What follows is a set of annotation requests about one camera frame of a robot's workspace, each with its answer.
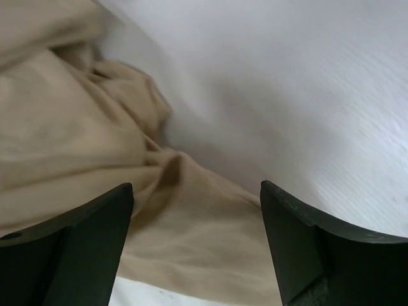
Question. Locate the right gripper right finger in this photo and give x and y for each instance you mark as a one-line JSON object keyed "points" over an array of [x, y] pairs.
{"points": [[320, 259]]}

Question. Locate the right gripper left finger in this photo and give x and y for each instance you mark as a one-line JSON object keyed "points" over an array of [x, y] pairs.
{"points": [[71, 259]]}

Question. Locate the beige t shirt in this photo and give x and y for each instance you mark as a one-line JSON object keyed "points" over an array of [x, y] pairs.
{"points": [[73, 127]]}

